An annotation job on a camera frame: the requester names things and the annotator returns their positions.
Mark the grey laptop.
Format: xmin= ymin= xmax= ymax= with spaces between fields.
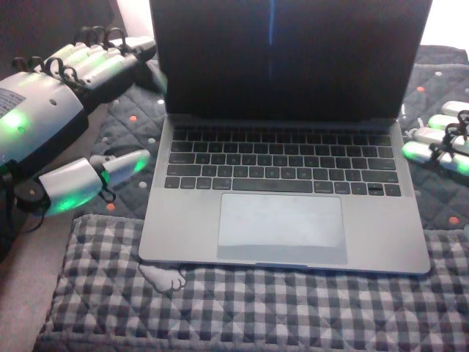
xmin=138 ymin=0 xmax=434 ymax=276

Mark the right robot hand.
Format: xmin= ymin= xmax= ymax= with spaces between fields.
xmin=401 ymin=100 xmax=469 ymax=177

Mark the grey quilt with bear print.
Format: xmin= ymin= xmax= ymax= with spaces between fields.
xmin=34 ymin=36 xmax=469 ymax=352

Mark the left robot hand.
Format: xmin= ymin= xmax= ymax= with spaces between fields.
xmin=0 ymin=27 xmax=168 ymax=218

